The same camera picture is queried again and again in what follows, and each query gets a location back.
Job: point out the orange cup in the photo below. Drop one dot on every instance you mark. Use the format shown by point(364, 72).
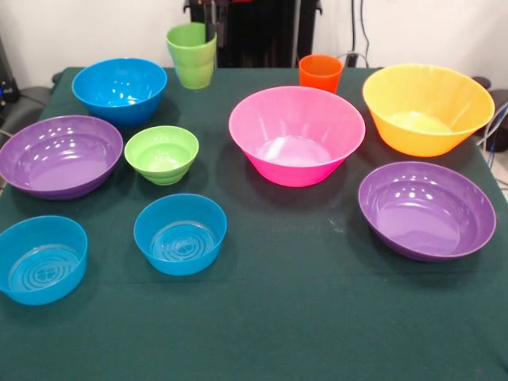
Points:
point(319, 77)

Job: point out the dark green tablecloth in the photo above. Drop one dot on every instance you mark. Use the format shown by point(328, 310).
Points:
point(297, 317)

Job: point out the yellow-orange bowl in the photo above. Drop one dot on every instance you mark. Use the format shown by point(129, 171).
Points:
point(428, 99)

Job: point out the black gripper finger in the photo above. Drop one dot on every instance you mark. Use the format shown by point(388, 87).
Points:
point(222, 35)
point(211, 32)

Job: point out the deep smooth blue bowl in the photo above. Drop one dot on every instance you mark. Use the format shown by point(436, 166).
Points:
point(119, 83)

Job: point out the black equipment rack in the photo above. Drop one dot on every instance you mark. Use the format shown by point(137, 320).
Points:
point(8, 91)

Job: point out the green cup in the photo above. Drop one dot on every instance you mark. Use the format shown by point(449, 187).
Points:
point(190, 67)

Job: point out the small green bowl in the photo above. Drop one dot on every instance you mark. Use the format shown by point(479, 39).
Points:
point(160, 155)

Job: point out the pink bowl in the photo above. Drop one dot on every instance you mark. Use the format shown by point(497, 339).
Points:
point(293, 119)

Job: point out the blue bowl with ringed bottom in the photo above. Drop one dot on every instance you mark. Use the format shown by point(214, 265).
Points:
point(178, 238)
point(39, 258)

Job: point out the purple bowl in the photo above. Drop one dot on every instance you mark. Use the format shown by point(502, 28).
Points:
point(424, 214)
point(59, 158)

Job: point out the black rounded seat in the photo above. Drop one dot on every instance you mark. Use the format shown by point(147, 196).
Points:
point(31, 103)

